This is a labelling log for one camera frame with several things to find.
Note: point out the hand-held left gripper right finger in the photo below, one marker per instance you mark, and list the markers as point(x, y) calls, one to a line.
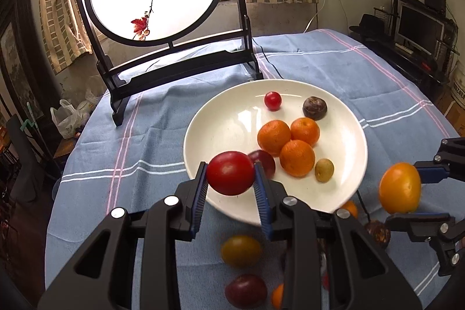
point(263, 203)

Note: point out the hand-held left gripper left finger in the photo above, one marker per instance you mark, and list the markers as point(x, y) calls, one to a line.
point(198, 203)

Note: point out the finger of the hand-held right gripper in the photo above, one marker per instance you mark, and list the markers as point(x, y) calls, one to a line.
point(434, 174)
point(421, 223)

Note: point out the orange yellow tomato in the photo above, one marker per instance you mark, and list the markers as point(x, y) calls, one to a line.
point(399, 188)

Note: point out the dark red tomato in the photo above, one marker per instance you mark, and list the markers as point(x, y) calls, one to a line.
point(267, 160)
point(246, 291)

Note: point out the yellow green kumquat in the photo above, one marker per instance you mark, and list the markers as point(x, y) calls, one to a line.
point(324, 170)

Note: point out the white round plate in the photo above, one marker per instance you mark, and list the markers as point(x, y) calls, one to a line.
point(225, 124)

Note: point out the red cherry tomato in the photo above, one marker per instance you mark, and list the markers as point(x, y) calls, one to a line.
point(272, 101)

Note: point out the dark passion fruit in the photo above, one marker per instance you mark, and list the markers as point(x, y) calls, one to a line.
point(377, 233)
point(314, 108)

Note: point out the small orange tangerine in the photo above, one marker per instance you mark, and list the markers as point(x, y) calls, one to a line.
point(350, 209)

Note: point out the blue striped tablecloth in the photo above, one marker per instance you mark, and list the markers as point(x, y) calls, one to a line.
point(145, 135)

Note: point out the white bucket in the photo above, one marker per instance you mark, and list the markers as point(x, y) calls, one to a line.
point(458, 85)

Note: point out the computer monitor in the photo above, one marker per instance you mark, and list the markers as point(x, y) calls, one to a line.
point(417, 26)

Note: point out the small white plastic bag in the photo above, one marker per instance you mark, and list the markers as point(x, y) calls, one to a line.
point(93, 97)

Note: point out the black hat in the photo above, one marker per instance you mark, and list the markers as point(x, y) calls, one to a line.
point(368, 25)

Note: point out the grey covered chair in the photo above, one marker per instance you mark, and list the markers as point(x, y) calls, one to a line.
point(29, 157)

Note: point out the dark framed painting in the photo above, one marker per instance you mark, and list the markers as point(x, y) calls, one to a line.
point(14, 59)

